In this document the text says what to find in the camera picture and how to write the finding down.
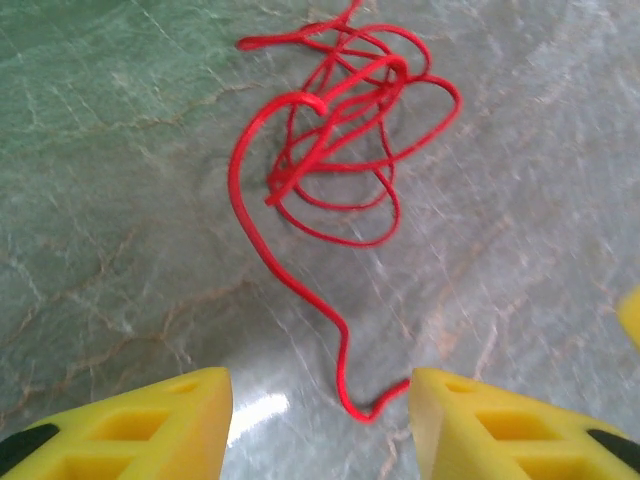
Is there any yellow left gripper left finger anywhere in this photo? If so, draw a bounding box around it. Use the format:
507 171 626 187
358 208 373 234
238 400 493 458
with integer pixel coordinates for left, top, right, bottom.
0 366 234 480

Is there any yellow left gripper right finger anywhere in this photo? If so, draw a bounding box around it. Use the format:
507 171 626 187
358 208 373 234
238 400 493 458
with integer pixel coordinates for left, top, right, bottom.
409 367 640 480

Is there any red cable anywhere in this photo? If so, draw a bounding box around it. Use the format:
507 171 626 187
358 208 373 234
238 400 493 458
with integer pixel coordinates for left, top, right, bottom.
227 0 464 426

